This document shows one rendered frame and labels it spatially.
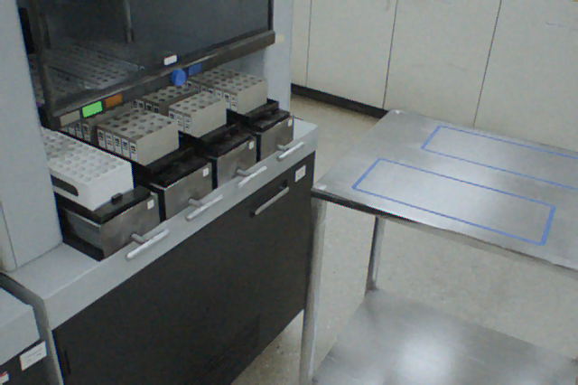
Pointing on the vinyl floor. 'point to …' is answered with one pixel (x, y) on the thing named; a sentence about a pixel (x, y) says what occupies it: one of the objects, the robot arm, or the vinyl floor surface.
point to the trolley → (433, 201)
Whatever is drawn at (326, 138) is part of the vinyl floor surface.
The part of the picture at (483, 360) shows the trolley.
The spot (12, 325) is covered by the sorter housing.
